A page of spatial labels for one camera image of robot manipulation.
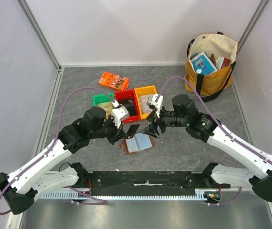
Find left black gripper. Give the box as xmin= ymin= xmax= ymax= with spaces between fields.
xmin=90 ymin=114 xmax=127 ymax=145

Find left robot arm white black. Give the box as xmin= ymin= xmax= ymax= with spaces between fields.
xmin=0 ymin=104 xmax=129 ymax=215

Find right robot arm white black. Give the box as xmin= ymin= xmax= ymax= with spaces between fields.
xmin=143 ymin=94 xmax=272 ymax=202

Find white cards in yellow bin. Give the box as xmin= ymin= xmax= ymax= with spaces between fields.
xmin=139 ymin=94 xmax=151 ymax=114

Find gold cards in green bin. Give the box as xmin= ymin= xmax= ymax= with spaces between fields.
xmin=97 ymin=101 xmax=113 ymax=119

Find black cards in red bin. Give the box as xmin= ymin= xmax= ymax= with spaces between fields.
xmin=118 ymin=98 xmax=137 ymax=116

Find green plastic bin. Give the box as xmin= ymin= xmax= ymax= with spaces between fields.
xmin=92 ymin=94 xmax=112 ymax=106

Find yellow plastic bin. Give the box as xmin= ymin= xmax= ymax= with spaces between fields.
xmin=134 ymin=85 xmax=157 ymax=120

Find red plastic bin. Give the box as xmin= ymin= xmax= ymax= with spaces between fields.
xmin=114 ymin=89 xmax=140 ymax=123

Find orange snack box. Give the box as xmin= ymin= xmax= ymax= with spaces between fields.
xmin=98 ymin=72 xmax=130 ymax=91

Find blue white razor box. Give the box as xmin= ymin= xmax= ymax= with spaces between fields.
xmin=190 ymin=52 xmax=218 ymax=75

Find yellow canvas tote bag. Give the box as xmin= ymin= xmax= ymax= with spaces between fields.
xmin=185 ymin=32 xmax=238 ymax=102

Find brown item in bag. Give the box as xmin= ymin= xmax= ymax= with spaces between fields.
xmin=210 ymin=53 xmax=216 ymax=65

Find white red box in bag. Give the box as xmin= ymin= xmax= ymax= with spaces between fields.
xmin=216 ymin=57 xmax=231 ymax=70

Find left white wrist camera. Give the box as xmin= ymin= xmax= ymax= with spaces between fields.
xmin=111 ymin=100 xmax=130 ymax=129

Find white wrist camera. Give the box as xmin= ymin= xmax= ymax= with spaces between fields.
xmin=147 ymin=94 xmax=163 ymax=118
xmin=111 ymin=100 xmax=130 ymax=129

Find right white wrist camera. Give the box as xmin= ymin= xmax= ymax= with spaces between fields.
xmin=147 ymin=94 xmax=163 ymax=118

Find black mounting base plate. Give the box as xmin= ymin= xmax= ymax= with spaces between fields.
xmin=61 ymin=170 xmax=232 ymax=191

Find grey slotted cable duct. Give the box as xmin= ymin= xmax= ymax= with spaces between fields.
xmin=41 ymin=189 xmax=207 ymax=201

